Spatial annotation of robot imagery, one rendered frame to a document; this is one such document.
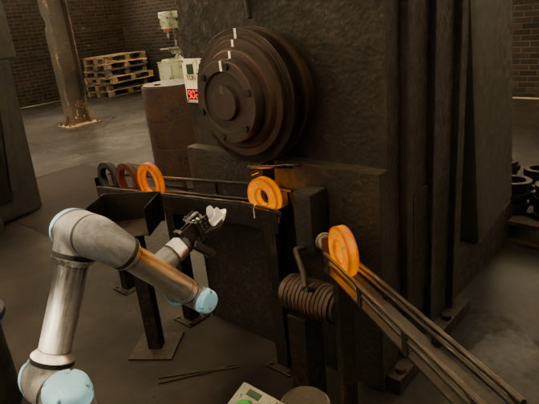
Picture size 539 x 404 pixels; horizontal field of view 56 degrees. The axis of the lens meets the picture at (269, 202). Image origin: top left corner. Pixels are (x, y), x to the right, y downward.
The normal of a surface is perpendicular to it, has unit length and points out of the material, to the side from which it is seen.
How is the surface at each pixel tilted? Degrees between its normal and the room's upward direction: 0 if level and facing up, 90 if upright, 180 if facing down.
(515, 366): 0
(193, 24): 90
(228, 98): 90
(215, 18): 90
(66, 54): 90
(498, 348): 0
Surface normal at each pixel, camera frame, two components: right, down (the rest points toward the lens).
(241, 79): -0.65, 0.32
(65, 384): -0.02, -0.91
